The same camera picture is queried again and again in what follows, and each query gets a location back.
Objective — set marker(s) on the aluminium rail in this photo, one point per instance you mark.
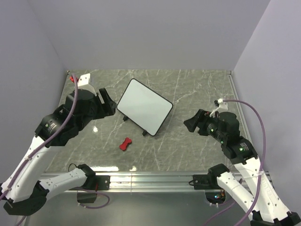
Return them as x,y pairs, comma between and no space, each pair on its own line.
139,199
239,106

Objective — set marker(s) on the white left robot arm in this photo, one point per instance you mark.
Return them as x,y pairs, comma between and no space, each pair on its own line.
25,192

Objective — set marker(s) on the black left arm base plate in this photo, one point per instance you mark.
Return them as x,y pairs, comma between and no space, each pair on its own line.
101,182

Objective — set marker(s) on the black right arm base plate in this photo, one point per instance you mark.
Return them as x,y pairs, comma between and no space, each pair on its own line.
201,182

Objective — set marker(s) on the aluminium right side rail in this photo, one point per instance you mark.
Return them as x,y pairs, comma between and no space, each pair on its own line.
239,106

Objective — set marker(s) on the aluminium front rail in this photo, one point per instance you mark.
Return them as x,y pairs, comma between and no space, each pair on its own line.
139,199

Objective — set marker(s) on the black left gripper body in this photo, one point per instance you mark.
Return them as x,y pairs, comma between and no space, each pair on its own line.
97,112

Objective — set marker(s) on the red and black eraser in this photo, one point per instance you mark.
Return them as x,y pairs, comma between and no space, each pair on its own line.
127,141

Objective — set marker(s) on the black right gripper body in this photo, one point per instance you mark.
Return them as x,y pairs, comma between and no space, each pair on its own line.
209,126

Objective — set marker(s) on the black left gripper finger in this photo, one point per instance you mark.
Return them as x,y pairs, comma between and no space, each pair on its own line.
109,107
100,97

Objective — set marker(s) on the small black-framed whiteboard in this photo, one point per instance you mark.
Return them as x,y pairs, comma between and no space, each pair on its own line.
145,107

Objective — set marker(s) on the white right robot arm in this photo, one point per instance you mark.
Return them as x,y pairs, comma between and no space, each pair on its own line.
259,200

